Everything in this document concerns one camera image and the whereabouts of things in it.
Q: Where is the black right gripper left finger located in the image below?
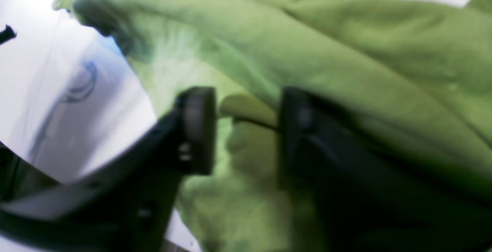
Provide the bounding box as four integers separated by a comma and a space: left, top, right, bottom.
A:
1, 87, 216, 252

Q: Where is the green t-shirt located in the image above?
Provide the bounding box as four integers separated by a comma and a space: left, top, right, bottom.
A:
53, 0, 491, 252

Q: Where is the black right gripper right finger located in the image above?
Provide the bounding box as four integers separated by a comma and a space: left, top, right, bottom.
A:
278, 87, 491, 252

